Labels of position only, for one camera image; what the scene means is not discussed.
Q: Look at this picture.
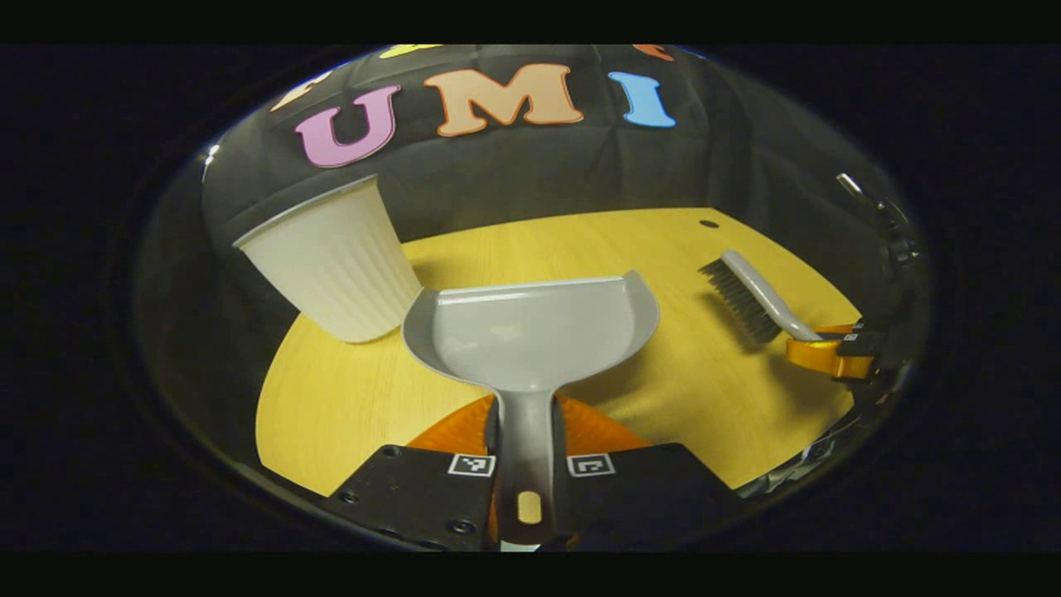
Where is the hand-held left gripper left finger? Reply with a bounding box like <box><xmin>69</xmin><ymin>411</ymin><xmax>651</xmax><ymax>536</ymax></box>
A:
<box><xmin>322</xmin><ymin>394</ymin><xmax>501</xmax><ymax>553</ymax></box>

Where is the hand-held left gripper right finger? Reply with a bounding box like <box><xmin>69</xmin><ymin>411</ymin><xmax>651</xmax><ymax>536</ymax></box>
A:
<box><xmin>551</xmin><ymin>394</ymin><xmax>743</xmax><ymax>553</ymax></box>

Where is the small grey broom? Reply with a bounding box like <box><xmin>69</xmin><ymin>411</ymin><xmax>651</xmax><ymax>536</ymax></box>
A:
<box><xmin>698</xmin><ymin>250</ymin><xmax>823</xmax><ymax>346</ymax></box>

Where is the small grey dustpan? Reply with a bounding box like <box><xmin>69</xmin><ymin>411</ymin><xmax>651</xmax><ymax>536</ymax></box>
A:
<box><xmin>402</xmin><ymin>269</ymin><xmax>661</xmax><ymax>548</ymax></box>

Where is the white ribbed garbage bin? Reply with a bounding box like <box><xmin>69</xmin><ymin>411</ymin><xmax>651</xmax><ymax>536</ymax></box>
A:
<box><xmin>233</xmin><ymin>173</ymin><xmax>424</xmax><ymax>345</ymax></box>

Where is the wooden desktop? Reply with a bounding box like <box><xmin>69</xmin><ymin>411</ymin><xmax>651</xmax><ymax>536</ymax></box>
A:
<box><xmin>255</xmin><ymin>207</ymin><xmax>863</xmax><ymax>498</ymax></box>

